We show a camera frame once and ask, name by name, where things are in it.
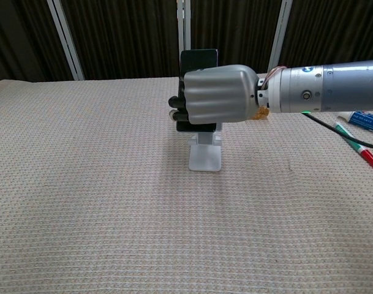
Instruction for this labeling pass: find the green white red marker pen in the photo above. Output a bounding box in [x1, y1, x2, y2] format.
[333, 122, 373, 170]

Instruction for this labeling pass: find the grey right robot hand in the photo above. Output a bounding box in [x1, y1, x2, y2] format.
[168, 64, 266, 125]

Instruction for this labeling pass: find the white phone stand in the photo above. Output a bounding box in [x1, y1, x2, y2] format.
[187, 123, 223, 172]

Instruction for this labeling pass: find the beige woven tablecloth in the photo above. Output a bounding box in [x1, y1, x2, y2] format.
[0, 71, 373, 294]

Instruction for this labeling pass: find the black cable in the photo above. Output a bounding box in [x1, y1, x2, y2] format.
[301, 111, 373, 149]

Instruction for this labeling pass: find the blue and white toothpaste tube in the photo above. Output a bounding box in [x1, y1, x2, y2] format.
[337, 110, 373, 136]

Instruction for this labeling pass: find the orange juice bottle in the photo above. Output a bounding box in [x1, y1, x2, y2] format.
[252, 105, 271, 121]

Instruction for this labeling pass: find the white folding screen frame post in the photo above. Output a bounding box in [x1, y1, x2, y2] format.
[46, 0, 85, 81]
[176, 0, 192, 59]
[267, 0, 294, 72]

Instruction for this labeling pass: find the black smartphone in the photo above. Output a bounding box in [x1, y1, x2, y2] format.
[176, 48, 219, 134]

